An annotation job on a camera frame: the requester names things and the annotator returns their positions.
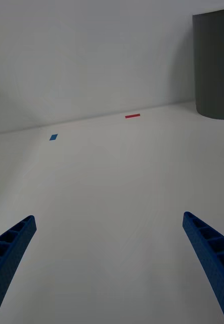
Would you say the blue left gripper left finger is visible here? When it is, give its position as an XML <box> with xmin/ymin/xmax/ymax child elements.
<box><xmin>0</xmin><ymin>215</ymin><xmax>37</xmax><ymax>324</ymax></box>

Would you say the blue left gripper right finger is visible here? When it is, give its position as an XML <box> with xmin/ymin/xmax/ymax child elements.
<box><xmin>182</xmin><ymin>211</ymin><xmax>224</xmax><ymax>324</ymax></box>

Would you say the grey plastic waste bin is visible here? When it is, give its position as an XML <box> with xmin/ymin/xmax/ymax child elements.
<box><xmin>192</xmin><ymin>7</ymin><xmax>224</xmax><ymax>120</ymax></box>

